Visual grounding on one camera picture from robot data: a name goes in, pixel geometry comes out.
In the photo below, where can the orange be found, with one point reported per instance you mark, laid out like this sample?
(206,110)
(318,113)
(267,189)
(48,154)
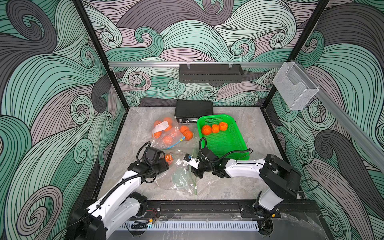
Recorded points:
(223,126)
(169,159)

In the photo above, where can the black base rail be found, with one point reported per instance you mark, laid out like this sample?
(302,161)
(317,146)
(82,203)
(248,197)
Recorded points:
(165,209)

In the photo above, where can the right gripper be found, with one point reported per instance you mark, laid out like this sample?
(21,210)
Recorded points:
(196,172)

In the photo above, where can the clear bag of oranges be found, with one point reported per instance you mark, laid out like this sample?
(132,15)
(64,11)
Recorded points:
(167,133)

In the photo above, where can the aluminium wall rail back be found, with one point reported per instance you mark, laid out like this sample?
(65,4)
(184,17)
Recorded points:
(152,64)

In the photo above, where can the aluminium wall rail right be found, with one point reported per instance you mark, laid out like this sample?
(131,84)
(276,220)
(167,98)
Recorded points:
(331,96)

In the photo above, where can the green plastic basket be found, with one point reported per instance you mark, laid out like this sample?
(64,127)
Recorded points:
(225,141)

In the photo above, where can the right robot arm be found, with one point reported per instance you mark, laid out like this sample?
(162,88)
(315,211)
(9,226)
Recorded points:
(282,179)

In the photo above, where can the black wall shelf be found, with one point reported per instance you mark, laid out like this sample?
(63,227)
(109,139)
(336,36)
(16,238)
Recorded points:
(211,74)

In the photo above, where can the green printed zip-top bag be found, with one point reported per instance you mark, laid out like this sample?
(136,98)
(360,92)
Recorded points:
(179,176)

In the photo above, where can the clear acrylic wall holder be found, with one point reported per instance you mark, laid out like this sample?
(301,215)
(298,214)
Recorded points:
(294,85)

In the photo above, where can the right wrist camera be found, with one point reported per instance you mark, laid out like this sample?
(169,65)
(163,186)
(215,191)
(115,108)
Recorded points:
(192,161)

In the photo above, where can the aluminium wall rail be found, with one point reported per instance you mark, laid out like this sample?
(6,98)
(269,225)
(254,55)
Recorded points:
(331,96)
(152,64)

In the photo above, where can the white slotted cable duct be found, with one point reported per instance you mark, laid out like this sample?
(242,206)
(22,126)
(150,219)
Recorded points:
(197,226)

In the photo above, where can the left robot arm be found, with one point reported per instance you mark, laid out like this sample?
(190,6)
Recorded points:
(102,218)

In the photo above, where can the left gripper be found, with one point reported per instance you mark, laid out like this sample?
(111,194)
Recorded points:
(163,163)

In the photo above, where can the black flat box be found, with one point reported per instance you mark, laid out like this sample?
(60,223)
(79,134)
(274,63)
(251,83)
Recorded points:
(189,111)

